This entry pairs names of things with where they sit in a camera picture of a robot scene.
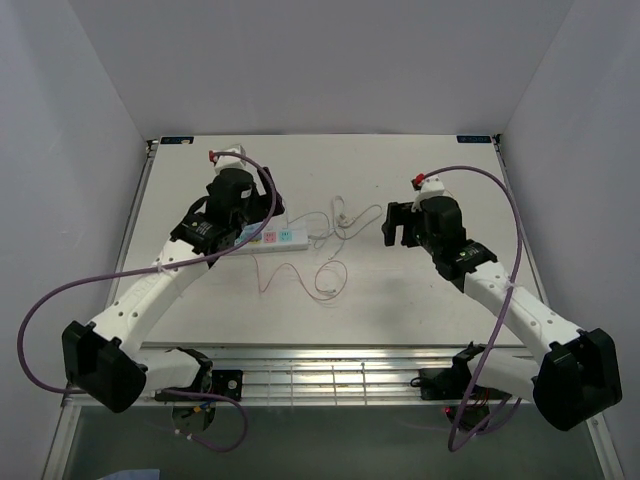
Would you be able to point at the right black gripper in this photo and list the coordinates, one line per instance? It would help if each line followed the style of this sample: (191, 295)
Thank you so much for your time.
(398, 215)

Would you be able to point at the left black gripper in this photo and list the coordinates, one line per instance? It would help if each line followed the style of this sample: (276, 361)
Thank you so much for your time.
(264, 202)

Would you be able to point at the white colourful power strip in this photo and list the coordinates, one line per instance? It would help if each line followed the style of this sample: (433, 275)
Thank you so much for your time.
(276, 238)

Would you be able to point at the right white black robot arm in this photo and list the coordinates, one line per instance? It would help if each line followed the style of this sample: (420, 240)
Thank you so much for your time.
(572, 373)

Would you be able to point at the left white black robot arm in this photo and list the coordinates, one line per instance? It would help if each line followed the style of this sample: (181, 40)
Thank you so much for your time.
(103, 357)

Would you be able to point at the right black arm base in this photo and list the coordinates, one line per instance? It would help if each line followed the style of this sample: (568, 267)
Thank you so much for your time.
(502, 376)

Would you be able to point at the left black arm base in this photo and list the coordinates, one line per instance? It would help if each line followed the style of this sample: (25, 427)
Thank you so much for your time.
(191, 374)

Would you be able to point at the right blue corner label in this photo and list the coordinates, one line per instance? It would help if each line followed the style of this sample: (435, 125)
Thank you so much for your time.
(474, 139)

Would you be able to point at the blue corner label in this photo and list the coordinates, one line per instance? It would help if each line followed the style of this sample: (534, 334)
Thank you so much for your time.
(474, 139)
(176, 140)

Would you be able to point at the left blue corner label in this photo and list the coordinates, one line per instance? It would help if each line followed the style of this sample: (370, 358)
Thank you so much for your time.
(176, 140)

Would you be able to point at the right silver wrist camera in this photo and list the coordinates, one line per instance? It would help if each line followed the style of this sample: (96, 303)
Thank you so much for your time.
(426, 187)

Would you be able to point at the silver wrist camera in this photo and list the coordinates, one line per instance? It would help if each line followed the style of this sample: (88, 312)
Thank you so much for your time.
(426, 187)
(229, 158)

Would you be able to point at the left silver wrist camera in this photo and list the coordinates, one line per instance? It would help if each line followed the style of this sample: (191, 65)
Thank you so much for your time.
(229, 158)

